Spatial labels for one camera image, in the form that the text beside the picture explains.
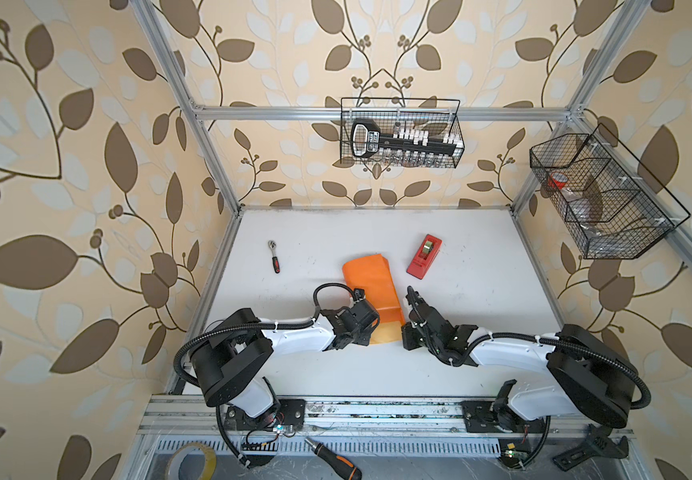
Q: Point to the orange black screwdriver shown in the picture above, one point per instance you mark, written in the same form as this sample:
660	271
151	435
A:
342	466

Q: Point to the red tape dispenser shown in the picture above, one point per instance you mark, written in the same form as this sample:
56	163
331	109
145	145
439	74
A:
424	257

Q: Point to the back black wire basket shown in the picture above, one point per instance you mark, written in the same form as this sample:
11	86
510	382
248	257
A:
433	114

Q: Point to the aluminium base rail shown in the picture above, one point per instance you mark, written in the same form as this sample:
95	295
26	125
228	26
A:
188	414

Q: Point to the red handled ratchet wrench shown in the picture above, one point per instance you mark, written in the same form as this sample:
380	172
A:
275	260

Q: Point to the right black wire basket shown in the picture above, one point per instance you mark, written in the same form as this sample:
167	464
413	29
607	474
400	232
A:
637	208

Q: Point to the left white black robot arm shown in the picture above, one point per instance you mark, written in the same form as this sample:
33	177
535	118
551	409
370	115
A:
225	363

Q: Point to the black socket set holder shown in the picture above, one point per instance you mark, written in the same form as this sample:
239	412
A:
366	140

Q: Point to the black wire basket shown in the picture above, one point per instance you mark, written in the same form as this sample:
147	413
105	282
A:
637	208
433	114

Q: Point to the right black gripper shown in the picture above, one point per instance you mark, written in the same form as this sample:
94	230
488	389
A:
406	329

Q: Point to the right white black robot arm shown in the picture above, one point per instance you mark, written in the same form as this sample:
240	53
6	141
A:
575	374

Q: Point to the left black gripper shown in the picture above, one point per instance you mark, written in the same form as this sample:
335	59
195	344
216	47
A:
370	330

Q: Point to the red cap plastic bottle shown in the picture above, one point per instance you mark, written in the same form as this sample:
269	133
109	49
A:
580	207

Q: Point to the yellowish packing tape roll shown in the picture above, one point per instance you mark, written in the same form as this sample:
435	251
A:
195	460

